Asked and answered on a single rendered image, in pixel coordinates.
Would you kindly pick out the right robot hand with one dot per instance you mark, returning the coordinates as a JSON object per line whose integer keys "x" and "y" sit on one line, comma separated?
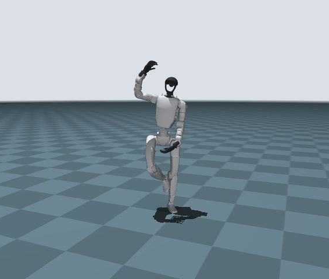
{"x": 147, "y": 67}

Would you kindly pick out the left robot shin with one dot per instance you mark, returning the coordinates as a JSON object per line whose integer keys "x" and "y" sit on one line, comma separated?
{"x": 172, "y": 189}

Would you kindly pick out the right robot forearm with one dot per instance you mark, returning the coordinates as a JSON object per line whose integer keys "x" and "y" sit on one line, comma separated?
{"x": 138, "y": 82}

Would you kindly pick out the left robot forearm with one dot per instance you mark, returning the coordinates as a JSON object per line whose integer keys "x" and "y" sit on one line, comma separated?
{"x": 179, "y": 134}

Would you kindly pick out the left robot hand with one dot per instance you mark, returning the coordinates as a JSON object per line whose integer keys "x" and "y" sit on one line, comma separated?
{"x": 171, "y": 148}

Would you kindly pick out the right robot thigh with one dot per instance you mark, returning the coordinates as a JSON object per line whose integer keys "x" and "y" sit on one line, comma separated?
{"x": 150, "y": 154}

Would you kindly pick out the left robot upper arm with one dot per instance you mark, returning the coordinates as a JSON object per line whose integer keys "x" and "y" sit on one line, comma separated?
{"x": 182, "y": 112}

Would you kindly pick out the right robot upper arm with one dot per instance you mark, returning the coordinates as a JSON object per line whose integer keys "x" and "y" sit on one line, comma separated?
{"x": 148, "y": 97}

